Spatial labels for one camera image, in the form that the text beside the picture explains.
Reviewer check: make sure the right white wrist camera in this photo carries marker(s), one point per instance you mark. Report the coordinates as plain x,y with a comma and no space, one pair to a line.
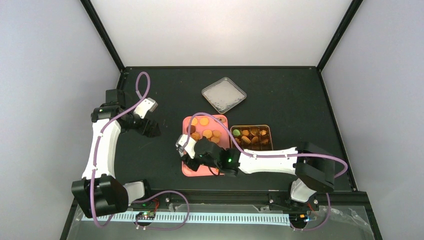
185,146

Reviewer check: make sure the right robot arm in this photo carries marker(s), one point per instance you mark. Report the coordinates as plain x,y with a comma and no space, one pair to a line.
315,172

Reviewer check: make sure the green round cookie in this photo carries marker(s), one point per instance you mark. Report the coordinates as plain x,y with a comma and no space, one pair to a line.
236,132

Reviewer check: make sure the clear plastic lid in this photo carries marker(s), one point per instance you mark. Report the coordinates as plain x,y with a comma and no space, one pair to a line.
223,95

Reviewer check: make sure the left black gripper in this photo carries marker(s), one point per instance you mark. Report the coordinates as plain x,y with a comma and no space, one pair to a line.
149,132

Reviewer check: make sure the white slotted cable duct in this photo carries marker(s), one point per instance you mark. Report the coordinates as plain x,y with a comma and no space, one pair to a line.
277,219

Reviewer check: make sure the pink plastic tray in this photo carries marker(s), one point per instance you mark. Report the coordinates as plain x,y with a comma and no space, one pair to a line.
223,142

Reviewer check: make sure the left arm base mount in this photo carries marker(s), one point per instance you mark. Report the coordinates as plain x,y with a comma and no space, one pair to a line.
151,202

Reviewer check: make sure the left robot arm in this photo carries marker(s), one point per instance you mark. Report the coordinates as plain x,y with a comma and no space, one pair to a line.
98,192

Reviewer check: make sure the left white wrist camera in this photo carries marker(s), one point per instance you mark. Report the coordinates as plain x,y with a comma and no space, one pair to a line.
147,105

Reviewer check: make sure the beige round cookie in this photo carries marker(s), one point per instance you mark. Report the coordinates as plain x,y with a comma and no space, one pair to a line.
216,133

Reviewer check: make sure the gold cookie tin box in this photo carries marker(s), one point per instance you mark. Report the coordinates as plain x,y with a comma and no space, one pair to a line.
260,136

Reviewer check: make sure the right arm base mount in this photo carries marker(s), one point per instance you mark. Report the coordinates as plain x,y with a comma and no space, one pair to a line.
281,201

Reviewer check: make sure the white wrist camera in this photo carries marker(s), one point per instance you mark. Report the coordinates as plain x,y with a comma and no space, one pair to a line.
185,146
147,105

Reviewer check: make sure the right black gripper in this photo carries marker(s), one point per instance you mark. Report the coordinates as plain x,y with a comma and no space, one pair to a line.
193,166

